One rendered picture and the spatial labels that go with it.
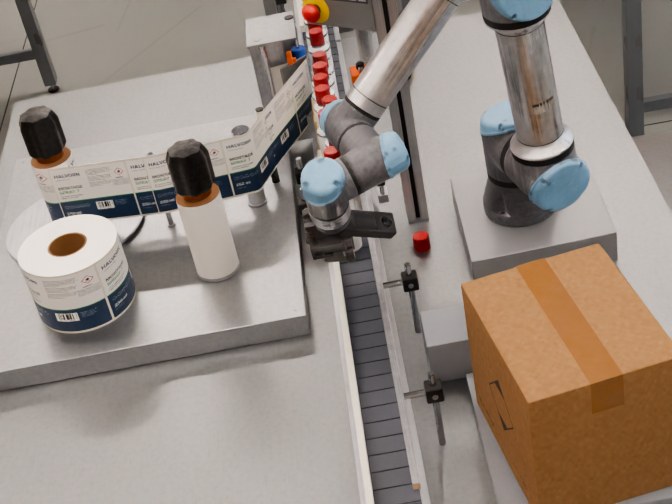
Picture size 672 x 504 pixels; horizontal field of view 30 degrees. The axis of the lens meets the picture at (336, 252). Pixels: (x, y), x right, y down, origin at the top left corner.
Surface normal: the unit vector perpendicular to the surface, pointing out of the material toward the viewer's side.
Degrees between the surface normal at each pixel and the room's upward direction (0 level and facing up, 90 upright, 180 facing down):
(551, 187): 99
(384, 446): 0
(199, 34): 0
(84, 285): 90
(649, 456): 90
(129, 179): 90
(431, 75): 0
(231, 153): 90
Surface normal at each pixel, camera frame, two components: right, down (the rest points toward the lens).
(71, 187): -0.02, 0.61
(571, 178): 0.40, 0.61
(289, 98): 0.90, 0.12
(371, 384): -0.17, -0.79
